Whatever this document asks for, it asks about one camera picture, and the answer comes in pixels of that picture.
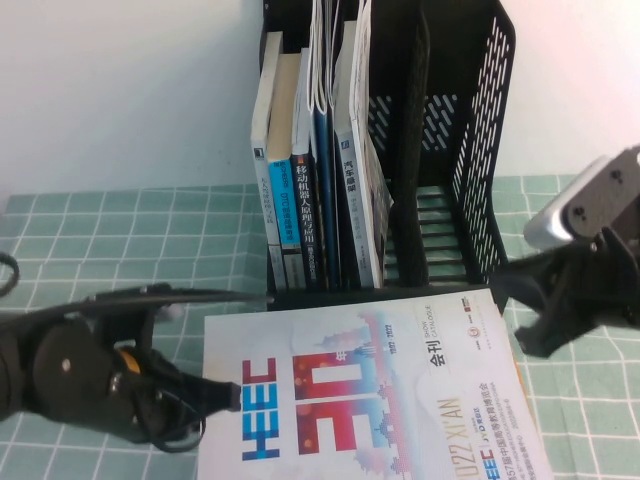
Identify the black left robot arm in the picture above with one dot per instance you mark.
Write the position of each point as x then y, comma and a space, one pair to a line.
20, 360

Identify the white magazine with man portrait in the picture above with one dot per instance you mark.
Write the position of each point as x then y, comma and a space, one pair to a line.
364, 140

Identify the black mesh book holder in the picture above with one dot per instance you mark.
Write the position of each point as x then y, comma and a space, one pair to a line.
480, 150

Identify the blue cover thin magazine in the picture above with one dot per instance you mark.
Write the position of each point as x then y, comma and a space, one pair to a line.
324, 175

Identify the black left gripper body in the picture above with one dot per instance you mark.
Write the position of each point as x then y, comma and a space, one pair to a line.
75, 365

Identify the dark navy thin booklet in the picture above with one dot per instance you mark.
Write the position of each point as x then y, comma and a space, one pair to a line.
336, 235

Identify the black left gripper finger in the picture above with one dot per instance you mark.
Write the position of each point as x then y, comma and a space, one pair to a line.
220, 395
200, 296

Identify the white spine car book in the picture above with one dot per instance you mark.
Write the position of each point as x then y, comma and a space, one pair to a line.
352, 200

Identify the green checked tablecloth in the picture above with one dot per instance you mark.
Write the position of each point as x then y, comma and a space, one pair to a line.
100, 240

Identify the grey spine paperback book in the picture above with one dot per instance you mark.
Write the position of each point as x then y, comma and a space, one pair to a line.
265, 200

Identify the light blue spine book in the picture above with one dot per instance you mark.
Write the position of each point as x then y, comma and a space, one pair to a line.
285, 210

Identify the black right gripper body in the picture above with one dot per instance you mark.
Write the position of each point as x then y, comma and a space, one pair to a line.
615, 285

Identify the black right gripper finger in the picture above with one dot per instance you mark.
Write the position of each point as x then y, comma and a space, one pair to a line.
555, 330
545, 275

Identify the white HEEC show catalogue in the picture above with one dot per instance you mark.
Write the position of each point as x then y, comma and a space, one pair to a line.
375, 400

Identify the black spine robot book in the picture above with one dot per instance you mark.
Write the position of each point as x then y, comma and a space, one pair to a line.
305, 210

